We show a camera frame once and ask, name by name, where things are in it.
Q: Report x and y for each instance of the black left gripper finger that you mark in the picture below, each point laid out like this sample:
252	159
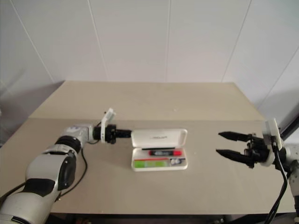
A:
123	135
123	131

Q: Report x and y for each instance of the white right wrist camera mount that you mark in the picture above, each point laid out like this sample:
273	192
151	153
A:
272	128

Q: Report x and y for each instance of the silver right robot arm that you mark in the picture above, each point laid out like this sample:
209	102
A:
294	154

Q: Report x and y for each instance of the white Unitree pencil case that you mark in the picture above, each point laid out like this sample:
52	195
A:
158	137

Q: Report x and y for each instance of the black marker with red cap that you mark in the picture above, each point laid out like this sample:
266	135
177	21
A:
177	153

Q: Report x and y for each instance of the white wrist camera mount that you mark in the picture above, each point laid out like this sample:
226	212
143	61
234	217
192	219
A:
272	128
102	133

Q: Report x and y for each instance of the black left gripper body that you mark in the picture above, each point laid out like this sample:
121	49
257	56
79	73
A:
110	134

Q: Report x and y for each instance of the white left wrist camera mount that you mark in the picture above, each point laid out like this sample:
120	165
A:
102	133

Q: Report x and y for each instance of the small grey eraser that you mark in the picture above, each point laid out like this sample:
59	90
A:
175	161

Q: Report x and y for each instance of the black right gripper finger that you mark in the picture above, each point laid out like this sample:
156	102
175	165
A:
236	156
236	136

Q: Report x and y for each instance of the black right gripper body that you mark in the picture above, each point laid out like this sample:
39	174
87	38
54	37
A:
257	149

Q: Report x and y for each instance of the black wall frame bar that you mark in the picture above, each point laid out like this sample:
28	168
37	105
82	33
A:
290	126

